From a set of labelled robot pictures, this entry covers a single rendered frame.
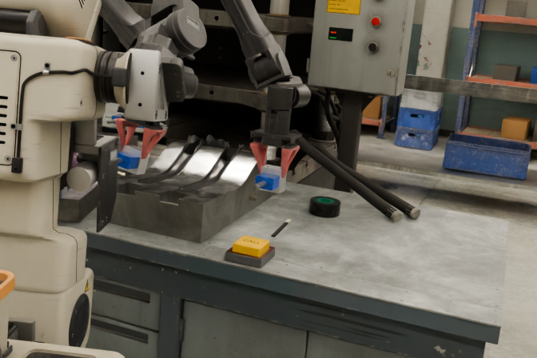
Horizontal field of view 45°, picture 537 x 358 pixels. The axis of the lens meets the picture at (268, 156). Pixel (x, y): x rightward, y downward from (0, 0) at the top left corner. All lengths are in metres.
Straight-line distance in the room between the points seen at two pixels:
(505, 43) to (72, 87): 7.16
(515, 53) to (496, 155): 3.01
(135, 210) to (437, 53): 6.48
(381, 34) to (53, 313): 1.37
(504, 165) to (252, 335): 3.85
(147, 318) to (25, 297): 0.44
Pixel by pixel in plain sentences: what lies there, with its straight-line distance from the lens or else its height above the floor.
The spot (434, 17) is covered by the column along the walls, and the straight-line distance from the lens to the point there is 7.76.
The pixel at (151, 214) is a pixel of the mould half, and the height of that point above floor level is 0.84.
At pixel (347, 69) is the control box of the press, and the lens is 2.16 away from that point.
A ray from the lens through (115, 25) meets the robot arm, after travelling 1.52.
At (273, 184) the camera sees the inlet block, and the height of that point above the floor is 0.93.
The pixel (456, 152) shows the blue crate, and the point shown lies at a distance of 5.11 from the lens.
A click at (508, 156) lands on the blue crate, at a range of 5.10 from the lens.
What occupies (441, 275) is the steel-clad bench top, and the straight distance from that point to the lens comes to 1.43.
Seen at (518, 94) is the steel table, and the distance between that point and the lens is 4.85.
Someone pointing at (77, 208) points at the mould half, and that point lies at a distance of 1.54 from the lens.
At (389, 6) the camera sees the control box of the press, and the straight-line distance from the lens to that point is 2.13.
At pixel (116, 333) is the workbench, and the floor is 0.53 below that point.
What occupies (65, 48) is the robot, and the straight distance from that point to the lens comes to 1.03.
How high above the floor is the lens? 1.30
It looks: 13 degrees down
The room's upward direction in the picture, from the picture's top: 5 degrees clockwise
